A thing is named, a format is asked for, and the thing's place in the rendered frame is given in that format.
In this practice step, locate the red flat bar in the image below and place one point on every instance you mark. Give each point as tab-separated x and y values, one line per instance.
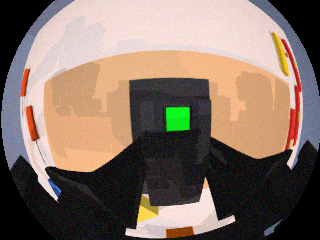
298	115
292	118
294	65

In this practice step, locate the blue tray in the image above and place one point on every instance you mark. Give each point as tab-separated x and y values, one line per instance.
54	187

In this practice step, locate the orange-handled awl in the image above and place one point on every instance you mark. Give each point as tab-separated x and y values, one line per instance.
24	86
32	127

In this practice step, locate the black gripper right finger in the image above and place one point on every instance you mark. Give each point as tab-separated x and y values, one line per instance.
233	176

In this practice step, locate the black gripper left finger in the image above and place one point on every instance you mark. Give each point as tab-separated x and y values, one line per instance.
116	187

